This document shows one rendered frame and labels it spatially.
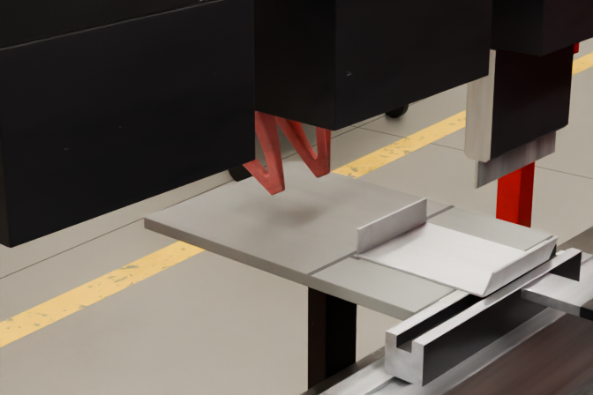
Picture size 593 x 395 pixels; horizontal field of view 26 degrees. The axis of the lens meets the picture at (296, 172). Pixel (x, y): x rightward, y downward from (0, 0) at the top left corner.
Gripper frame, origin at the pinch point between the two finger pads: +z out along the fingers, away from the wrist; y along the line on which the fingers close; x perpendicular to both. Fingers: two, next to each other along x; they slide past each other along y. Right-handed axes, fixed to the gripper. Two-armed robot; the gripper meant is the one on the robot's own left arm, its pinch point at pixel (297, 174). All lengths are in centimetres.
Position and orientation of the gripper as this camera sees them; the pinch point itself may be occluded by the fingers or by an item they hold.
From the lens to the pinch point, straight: 100.6
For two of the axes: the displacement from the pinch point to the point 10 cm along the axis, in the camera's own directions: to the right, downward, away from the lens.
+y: 6.5, -2.4, 7.2
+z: 3.7, 9.3, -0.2
